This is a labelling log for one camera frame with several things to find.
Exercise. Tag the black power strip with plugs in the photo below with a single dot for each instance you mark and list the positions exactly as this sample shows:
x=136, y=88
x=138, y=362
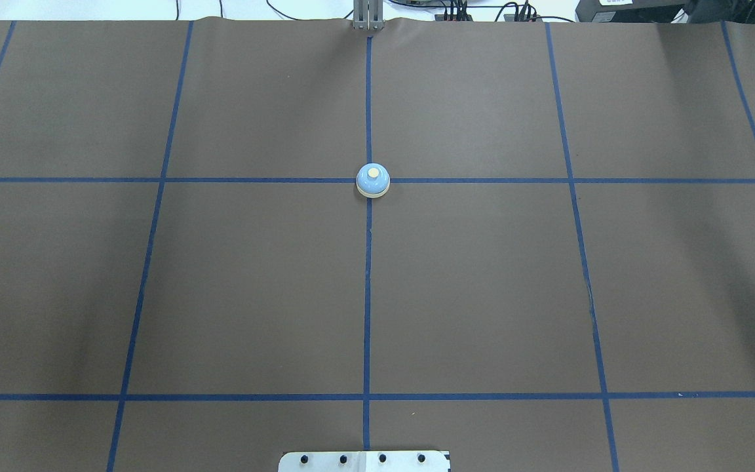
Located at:
x=506, y=11

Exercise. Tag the aluminium frame post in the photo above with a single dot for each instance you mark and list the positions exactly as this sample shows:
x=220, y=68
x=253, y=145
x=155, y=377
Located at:
x=368, y=15

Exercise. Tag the blue white call bell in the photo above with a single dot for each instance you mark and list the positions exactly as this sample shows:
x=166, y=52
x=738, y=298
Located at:
x=372, y=180

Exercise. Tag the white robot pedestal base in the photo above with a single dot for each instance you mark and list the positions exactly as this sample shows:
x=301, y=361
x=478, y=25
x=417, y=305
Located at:
x=387, y=460

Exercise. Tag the black device box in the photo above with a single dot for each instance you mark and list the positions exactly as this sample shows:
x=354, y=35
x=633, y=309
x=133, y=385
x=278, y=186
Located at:
x=665, y=12

